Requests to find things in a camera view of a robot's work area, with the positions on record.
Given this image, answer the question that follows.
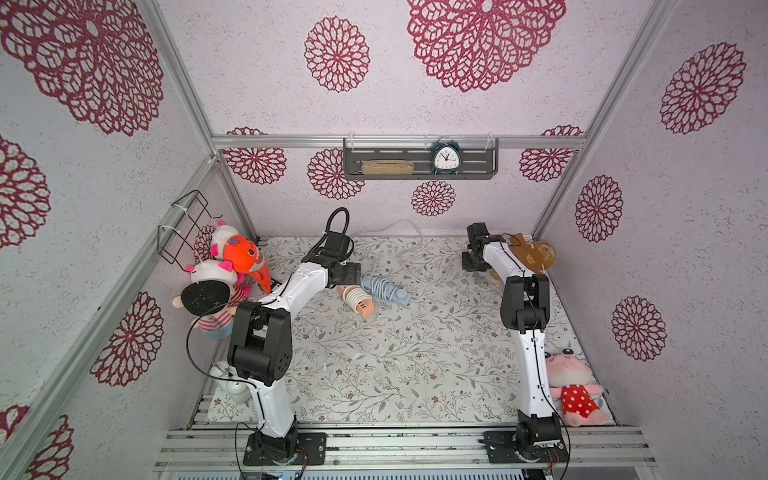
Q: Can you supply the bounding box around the pink power strip white cord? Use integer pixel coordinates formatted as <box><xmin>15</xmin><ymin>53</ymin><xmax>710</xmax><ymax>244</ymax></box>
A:
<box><xmin>337</xmin><ymin>284</ymin><xmax>376</xmax><ymax>318</ymax></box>

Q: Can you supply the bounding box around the light blue power strip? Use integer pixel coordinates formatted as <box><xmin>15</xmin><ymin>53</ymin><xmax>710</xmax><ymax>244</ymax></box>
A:
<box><xmin>362</xmin><ymin>275</ymin><xmax>412</xmax><ymax>306</ymax></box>

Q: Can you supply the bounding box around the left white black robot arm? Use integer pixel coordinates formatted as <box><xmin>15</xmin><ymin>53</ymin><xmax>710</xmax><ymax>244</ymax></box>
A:
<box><xmin>227</xmin><ymin>232</ymin><xmax>361</xmax><ymax>439</ymax></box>

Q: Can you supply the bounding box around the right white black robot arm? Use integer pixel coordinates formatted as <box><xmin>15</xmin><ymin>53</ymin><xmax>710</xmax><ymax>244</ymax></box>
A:
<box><xmin>462</xmin><ymin>222</ymin><xmax>561</xmax><ymax>440</ymax></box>

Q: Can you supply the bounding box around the brown teddy bear plush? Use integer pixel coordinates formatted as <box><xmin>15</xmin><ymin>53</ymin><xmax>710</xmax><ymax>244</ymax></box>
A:
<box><xmin>483</xmin><ymin>233</ymin><xmax>556</xmax><ymax>280</ymax></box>

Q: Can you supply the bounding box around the orange fish plush toy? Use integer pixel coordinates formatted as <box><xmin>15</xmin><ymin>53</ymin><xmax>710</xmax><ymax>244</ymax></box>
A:
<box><xmin>209</xmin><ymin>221</ymin><xmax>272</xmax><ymax>294</ymax></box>

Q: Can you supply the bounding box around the tan pouch on shelf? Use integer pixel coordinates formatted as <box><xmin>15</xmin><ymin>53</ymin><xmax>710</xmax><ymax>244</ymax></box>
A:
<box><xmin>361</xmin><ymin>160</ymin><xmax>415</xmax><ymax>176</ymax></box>

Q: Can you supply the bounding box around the floral table mat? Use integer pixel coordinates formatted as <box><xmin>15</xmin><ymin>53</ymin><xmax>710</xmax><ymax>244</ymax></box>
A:
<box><xmin>206</xmin><ymin>235</ymin><xmax>601</xmax><ymax>426</ymax></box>

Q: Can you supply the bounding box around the teal alarm clock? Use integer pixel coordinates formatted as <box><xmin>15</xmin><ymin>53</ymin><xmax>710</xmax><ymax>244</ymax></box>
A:
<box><xmin>430</xmin><ymin>141</ymin><xmax>462</xmax><ymax>175</ymax></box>

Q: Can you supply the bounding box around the black faced striped plush doll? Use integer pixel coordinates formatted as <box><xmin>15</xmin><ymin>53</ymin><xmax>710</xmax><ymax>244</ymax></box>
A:
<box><xmin>172</xmin><ymin>259</ymin><xmax>252</xmax><ymax>340</ymax></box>

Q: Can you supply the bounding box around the pink plush red dotted dress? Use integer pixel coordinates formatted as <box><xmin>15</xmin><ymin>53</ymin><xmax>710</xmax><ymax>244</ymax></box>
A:
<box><xmin>545</xmin><ymin>350</ymin><xmax>611</xmax><ymax>427</ymax></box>

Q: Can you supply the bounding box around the white small plush toy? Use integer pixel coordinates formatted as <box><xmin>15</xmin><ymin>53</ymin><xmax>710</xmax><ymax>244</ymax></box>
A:
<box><xmin>209</xmin><ymin>360</ymin><xmax>252</xmax><ymax>405</ymax></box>

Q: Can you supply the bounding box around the grey wall shelf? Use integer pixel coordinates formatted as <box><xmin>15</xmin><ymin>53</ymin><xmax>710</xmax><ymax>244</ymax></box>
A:
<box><xmin>342</xmin><ymin>136</ymin><xmax>499</xmax><ymax>180</ymax></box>

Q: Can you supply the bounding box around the black wire wall basket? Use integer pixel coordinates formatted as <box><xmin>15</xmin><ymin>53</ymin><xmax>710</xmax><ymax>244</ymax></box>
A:
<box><xmin>155</xmin><ymin>189</ymin><xmax>221</xmax><ymax>272</ymax></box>

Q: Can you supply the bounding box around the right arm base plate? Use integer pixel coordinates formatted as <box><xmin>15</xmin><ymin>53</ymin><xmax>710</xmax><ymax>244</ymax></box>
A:
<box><xmin>479</xmin><ymin>429</ymin><xmax>570</xmax><ymax>465</ymax></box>

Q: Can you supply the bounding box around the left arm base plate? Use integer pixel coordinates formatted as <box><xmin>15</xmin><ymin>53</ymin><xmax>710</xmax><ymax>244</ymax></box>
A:
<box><xmin>241</xmin><ymin>431</ymin><xmax>327</xmax><ymax>467</ymax></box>

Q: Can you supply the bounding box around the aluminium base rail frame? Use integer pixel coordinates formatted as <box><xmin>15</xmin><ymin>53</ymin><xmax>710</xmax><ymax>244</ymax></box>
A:
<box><xmin>151</xmin><ymin>424</ymin><xmax>661</xmax><ymax>479</ymax></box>

